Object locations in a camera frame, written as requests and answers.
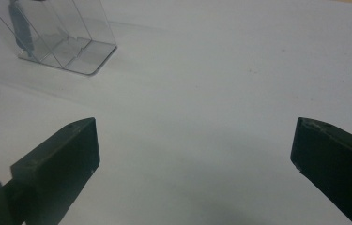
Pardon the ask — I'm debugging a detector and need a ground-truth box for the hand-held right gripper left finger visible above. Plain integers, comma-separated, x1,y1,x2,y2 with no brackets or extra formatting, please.
9,116,101,225

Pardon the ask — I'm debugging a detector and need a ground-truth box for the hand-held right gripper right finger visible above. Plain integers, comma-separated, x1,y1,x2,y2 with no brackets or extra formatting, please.
289,116,352,225

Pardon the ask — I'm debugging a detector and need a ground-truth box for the clear plastic organizer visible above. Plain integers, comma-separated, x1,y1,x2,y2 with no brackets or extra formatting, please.
0,0,118,77

